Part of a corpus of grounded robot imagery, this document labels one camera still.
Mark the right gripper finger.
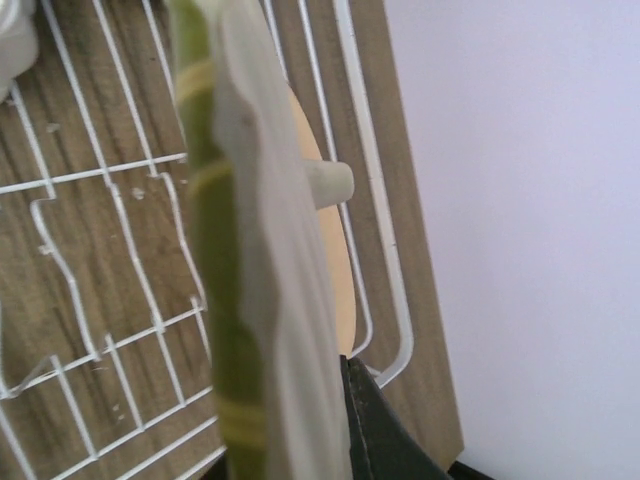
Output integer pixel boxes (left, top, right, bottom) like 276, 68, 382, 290
340, 355, 449, 480

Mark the orange round plate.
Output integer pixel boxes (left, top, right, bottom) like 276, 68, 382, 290
288, 88, 356, 358

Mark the yellow patterned plate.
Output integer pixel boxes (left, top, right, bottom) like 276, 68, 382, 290
168, 1, 352, 479

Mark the white wire dish rack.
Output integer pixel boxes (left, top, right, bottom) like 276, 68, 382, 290
1, 1, 414, 479

